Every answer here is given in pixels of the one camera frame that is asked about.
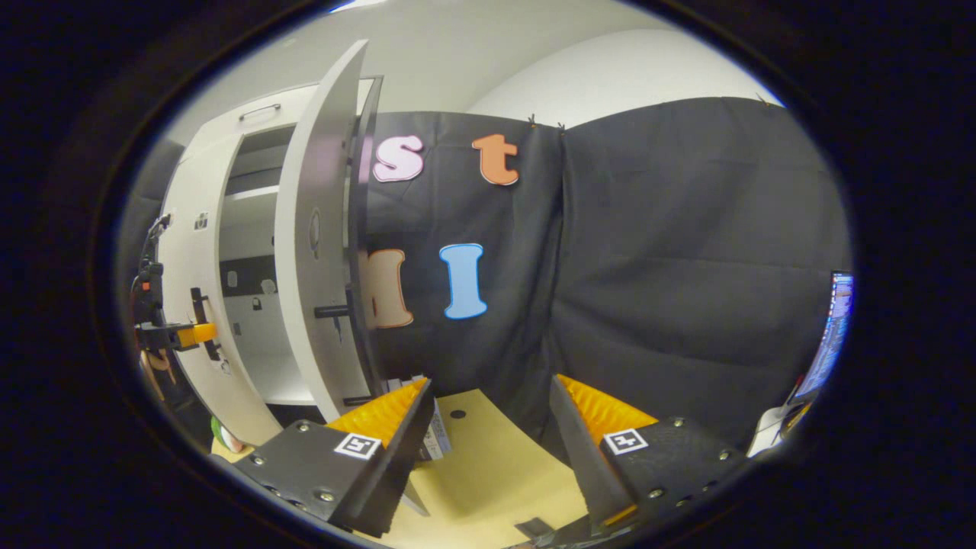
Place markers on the small white object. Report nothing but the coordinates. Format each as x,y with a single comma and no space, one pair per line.
770,431

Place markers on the computer monitor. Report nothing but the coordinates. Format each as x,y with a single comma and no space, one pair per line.
831,335

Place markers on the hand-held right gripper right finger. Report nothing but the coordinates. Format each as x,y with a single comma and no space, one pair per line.
583,457

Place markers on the cabinet door with headphones sticker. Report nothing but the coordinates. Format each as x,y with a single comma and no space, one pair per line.
305,267

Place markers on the white cabinet shelf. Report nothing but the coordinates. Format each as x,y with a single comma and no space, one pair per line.
252,194

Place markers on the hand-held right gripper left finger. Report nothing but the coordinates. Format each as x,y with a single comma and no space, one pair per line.
396,457

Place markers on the cabinet door with camera sticker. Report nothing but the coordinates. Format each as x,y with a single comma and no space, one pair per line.
183,252

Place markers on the grey cabinet drawer front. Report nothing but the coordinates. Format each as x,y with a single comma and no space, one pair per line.
221,122

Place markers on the grey double-door shoe cabinet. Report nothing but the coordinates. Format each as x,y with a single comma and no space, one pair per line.
244,229

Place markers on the small colourful object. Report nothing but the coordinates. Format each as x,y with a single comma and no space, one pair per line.
226,436

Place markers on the printed white box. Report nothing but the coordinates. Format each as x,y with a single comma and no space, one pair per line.
438,435

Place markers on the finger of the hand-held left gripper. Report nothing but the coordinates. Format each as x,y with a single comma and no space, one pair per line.
194,334

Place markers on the ceiling light panel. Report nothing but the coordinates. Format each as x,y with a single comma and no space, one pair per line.
354,4

